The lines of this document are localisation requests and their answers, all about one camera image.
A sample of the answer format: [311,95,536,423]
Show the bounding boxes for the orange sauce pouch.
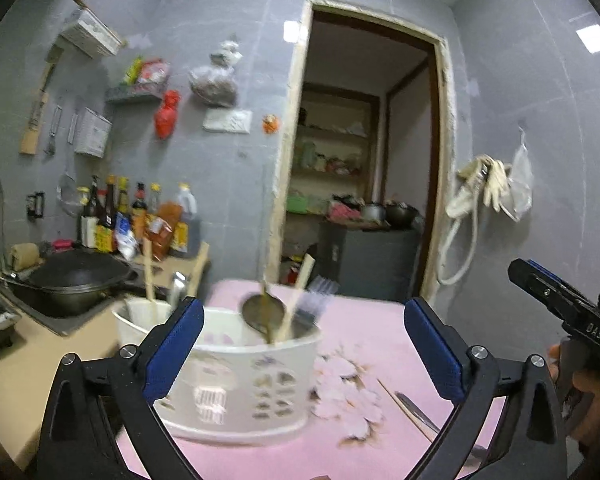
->
[145,202,183,261]

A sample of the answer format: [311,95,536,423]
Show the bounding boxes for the white wall rack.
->
[59,0,127,57]

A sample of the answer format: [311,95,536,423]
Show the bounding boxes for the wooden chopstick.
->
[377,379,438,448]

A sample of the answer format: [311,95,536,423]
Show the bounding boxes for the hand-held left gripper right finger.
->
[402,296,568,480]

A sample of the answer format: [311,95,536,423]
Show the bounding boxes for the black wok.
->
[2,247,138,318]

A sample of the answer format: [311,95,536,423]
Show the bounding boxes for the wooden door frame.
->
[269,0,456,301]

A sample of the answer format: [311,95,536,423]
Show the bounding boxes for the black cabinet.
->
[317,220,426,303]

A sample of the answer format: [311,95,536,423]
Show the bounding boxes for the blue white packet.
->
[115,212,137,261]

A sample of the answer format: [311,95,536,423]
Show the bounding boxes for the wooden chopsticks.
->
[279,254,316,343]

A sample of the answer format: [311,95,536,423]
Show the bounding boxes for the row of condiment bottles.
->
[77,174,163,253]

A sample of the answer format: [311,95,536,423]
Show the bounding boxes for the grey wall shelf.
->
[105,85,166,106]

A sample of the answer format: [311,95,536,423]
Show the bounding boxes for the large dark vinegar jug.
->
[169,182,202,258]

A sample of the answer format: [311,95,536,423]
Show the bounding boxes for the black wall outlet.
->
[26,191,47,219]

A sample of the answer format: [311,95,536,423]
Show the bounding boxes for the bluish grey utensil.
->
[300,280,339,322]

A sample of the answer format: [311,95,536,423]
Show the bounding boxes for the steel sink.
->
[0,280,126,337]

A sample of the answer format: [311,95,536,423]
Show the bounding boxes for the beige kitchen counter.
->
[0,242,212,466]

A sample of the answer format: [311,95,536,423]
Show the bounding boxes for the pink cloth bundle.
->
[327,202,361,222]

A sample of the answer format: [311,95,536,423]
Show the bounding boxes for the beige rubber gloves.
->
[472,156,513,211]

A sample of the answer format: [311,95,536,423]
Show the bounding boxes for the white light switch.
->
[202,109,253,134]

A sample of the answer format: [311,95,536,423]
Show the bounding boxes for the red white snack packet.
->
[139,59,172,85]

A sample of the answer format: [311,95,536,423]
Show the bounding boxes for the white plastic utensil holder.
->
[111,280,326,447]

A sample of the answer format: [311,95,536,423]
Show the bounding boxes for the metal spoon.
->
[396,392,488,463]
[241,280,287,347]

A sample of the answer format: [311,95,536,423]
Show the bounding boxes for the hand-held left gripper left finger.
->
[35,296,206,480]

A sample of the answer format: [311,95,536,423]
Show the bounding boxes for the clear bag of dried goods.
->
[188,40,243,108]

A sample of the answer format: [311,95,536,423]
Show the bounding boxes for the beige sponge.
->
[9,242,42,271]

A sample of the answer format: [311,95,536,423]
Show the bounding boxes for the clear hanging plastic bag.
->
[502,127,535,223]

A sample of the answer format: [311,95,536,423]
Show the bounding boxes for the large metal peeler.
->
[44,102,63,156]

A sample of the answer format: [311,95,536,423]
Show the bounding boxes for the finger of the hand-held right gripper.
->
[509,257,600,342]

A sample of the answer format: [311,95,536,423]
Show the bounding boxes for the dark cooking pot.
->
[385,201,421,226]

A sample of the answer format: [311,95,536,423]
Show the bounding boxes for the red plastic bag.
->
[153,90,182,140]

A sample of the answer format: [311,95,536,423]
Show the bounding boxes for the wooden knife holder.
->
[20,45,63,156]

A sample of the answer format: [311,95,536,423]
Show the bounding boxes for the yellow snack packet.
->
[122,57,145,86]

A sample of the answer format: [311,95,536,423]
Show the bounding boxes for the wooden shelf unit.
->
[285,85,381,216]

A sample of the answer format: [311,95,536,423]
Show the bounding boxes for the pink floral tablecloth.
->
[115,280,511,480]

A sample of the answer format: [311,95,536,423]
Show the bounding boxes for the white hanging package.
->
[74,107,113,157]

